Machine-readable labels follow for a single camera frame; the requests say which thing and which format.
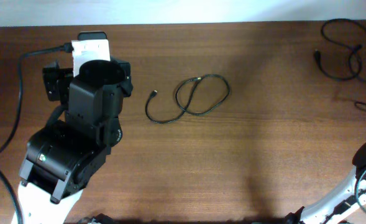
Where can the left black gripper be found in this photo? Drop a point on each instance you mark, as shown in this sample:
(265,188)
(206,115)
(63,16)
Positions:
(61,78)

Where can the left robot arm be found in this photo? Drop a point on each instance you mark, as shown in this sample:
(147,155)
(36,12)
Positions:
(75,141)

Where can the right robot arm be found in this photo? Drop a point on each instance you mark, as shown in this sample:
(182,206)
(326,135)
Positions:
(340,202)

